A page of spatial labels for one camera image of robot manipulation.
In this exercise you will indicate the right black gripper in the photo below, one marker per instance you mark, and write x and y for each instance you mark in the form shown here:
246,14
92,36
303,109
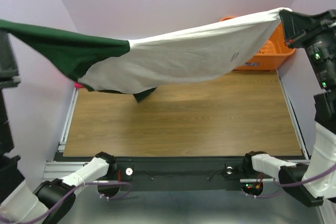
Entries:
302,29

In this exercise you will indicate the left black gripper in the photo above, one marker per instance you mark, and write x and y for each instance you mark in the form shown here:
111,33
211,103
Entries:
8,66

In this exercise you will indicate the white green-sleeved t-shirt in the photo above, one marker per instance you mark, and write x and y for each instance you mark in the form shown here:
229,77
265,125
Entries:
139,66

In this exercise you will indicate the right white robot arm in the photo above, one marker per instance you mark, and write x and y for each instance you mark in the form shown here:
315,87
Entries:
311,183

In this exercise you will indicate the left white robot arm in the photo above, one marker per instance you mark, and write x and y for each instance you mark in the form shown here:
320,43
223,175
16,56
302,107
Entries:
50,200

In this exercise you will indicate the orange plastic basket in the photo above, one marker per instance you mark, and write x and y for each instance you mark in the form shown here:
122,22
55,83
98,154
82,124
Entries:
271,55

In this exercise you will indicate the folded pink t-shirt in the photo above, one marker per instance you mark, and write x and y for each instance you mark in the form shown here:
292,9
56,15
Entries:
77,85

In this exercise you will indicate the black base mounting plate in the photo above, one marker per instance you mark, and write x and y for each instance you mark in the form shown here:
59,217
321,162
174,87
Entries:
181,173

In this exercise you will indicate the aluminium table frame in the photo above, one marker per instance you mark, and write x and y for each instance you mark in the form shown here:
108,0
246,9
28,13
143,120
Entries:
240,112

